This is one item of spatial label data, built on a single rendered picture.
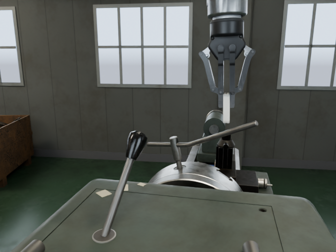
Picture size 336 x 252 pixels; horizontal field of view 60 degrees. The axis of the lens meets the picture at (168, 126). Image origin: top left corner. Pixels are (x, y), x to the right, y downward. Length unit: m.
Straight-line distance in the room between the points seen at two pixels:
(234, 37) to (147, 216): 0.42
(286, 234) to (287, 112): 3.78
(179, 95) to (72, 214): 3.61
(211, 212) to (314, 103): 3.85
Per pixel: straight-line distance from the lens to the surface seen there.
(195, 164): 0.80
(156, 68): 4.07
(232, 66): 0.69
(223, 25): 0.67
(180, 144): 0.75
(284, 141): 4.33
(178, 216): 0.52
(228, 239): 0.48
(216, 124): 1.84
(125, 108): 4.25
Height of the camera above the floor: 1.52
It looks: 13 degrees down
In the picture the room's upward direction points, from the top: straight up
